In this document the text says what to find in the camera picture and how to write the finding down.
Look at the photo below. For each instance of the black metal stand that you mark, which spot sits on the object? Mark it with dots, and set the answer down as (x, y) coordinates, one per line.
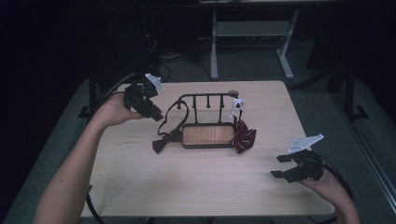
(350, 93)

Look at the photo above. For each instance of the metal floor rail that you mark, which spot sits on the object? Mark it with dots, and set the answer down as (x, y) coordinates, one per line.
(367, 149)

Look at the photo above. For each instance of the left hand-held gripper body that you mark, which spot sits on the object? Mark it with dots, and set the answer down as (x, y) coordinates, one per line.
(137, 96)

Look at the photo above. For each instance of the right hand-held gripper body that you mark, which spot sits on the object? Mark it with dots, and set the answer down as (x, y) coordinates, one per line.
(306, 169)

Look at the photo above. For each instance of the red striped bow tie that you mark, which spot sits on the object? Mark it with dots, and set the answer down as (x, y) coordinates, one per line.
(244, 137)

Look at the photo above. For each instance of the person's left hand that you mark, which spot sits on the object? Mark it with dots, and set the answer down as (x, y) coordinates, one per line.
(112, 112)

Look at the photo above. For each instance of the small white tag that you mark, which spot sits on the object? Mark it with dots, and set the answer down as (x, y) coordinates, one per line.
(236, 106)

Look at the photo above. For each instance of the black rack with wooden base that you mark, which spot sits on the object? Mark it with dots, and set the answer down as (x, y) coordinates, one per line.
(208, 135)

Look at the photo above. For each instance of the white metal desk frame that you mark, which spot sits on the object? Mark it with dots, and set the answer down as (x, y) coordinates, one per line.
(249, 28)

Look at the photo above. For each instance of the person's right hand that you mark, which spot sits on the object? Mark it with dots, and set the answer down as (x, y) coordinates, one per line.
(323, 185)

